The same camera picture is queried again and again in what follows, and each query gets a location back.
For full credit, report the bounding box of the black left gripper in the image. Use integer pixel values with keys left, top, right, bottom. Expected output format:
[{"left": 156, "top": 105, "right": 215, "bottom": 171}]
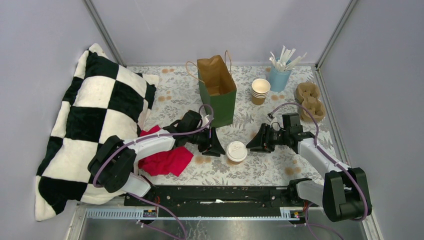
[{"left": 187, "top": 126, "right": 226, "bottom": 157}]

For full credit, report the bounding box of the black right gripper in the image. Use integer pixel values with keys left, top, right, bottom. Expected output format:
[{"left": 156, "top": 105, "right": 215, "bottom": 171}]
[{"left": 245, "top": 123, "right": 289, "bottom": 154}]

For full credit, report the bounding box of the brown paper cup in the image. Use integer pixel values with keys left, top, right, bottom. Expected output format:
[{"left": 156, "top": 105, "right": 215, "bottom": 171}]
[{"left": 227, "top": 158, "right": 243, "bottom": 165}]

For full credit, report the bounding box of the white plastic cup lid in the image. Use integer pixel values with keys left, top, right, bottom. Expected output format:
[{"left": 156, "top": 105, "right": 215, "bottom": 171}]
[{"left": 226, "top": 141, "right": 248, "bottom": 161}]

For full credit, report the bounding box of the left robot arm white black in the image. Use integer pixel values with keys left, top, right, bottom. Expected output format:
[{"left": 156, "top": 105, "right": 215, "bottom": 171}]
[{"left": 87, "top": 110, "right": 226, "bottom": 206}]

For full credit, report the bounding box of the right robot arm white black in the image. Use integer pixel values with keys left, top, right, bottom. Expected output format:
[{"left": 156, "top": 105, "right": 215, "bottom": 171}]
[{"left": 246, "top": 113, "right": 372, "bottom": 222}]

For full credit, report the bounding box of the red cloth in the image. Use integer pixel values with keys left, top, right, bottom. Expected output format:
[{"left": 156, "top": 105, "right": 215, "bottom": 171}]
[{"left": 137, "top": 146, "right": 194, "bottom": 177}]

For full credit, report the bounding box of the stack of paper cups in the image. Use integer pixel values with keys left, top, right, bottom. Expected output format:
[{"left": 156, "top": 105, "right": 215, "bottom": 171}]
[{"left": 251, "top": 78, "right": 271, "bottom": 106}]

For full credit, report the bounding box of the green paper bag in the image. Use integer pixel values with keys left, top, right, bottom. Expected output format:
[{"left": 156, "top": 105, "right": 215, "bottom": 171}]
[{"left": 185, "top": 50, "right": 237, "bottom": 128}]

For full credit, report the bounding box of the blue cup holder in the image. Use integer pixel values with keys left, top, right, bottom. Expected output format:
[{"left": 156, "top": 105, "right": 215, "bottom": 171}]
[{"left": 267, "top": 65, "right": 292, "bottom": 92}]

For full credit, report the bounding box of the brown cardboard cup carrier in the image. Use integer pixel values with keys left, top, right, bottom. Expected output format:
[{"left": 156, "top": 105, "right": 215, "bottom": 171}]
[{"left": 295, "top": 82, "right": 326, "bottom": 122}]

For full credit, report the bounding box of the floral table mat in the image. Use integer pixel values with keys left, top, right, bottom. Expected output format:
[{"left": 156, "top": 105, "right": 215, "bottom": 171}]
[{"left": 130, "top": 65, "right": 324, "bottom": 186}]

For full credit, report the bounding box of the white wrapped straws bundle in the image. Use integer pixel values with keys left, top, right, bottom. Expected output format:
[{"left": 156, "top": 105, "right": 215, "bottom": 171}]
[{"left": 269, "top": 45, "right": 307, "bottom": 73}]

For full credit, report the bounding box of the black white checkered pillow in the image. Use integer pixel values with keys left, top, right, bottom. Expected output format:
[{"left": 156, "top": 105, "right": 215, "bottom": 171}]
[{"left": 34, "top": 43, "right": 160, "bottom": 222}]

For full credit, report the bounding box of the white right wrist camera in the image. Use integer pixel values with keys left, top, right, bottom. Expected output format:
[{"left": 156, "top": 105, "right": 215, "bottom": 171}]
[{"left": 266, "top": 113, "right": 281, "bottom": 130}]

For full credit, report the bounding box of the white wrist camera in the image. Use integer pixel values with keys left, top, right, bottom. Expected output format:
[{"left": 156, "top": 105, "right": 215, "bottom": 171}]
[
  {"left": 200, "top": 114, "right": 214, "bottom": 128},
  {"left": 266, "top": 113, "right": 281, "bottom": 130}
]

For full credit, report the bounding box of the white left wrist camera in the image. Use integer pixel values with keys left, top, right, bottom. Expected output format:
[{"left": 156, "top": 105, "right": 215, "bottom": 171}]
[{"left": 200, "top": 114, "right": 214, "bottom": 128}]

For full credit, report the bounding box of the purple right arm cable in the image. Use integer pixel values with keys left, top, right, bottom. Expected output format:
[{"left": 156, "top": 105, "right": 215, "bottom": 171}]
[{"left": 267, "top": 101, "right": 369, "bottom": 240}]

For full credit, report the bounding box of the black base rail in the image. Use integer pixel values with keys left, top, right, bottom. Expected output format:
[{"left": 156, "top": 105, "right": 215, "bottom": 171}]
[{"left": 123, "top": 185, "right": 308, "bottom": 221}]

